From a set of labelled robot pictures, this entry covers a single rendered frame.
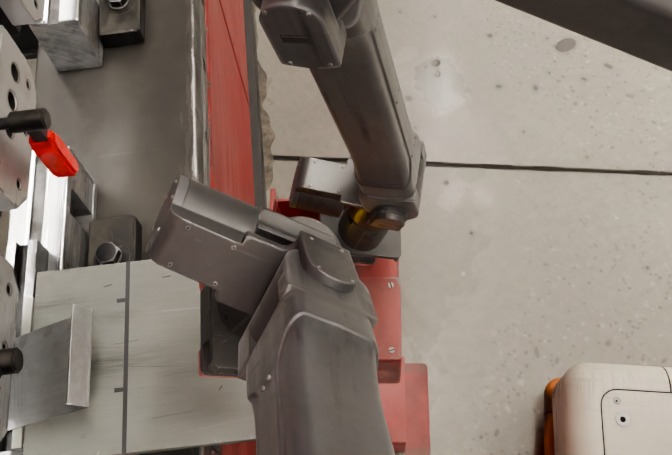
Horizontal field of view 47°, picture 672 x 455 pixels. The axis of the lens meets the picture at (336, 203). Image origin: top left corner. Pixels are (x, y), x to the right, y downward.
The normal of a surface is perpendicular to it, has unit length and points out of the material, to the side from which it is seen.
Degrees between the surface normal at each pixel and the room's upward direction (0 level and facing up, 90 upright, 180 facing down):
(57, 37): 90
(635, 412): 0
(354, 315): 56
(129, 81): 0
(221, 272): 46
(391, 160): 96
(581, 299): 0
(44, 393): 31
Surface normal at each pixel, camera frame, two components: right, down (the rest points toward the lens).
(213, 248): 0.07, 0.32
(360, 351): 0.52, -0.73
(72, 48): 0.10, 0.89
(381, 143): -0.11, 0.94
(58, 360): -0.55, -0.33
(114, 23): -0.05, -0.44
